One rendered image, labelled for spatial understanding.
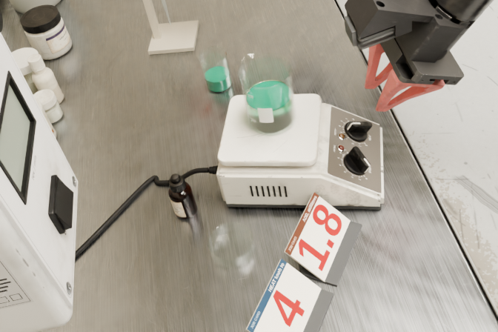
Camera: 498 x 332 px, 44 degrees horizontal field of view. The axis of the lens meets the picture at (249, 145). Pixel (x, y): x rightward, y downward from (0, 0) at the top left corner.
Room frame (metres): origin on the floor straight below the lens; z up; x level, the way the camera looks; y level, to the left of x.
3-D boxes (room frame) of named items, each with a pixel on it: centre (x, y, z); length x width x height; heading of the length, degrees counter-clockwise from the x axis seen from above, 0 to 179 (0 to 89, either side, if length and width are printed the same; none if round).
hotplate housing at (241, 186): (0.54, -0.06, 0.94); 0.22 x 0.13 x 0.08; 74
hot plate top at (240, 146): (0.54, -0.03, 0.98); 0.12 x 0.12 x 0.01; 74
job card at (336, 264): (0.41, -0.06, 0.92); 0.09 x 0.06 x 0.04; 147
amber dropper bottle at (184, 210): (0.51, 0.10, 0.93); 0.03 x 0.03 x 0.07
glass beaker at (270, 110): (0.56, -0.03, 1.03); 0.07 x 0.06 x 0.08; 25
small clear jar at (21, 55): (0.84, 0.33, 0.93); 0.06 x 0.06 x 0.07
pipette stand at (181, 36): (0.90, 0.09, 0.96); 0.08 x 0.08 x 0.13; 79
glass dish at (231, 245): (0.44, 0.04, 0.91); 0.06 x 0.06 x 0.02
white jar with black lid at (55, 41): (0.94, 0.31, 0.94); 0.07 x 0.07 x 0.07
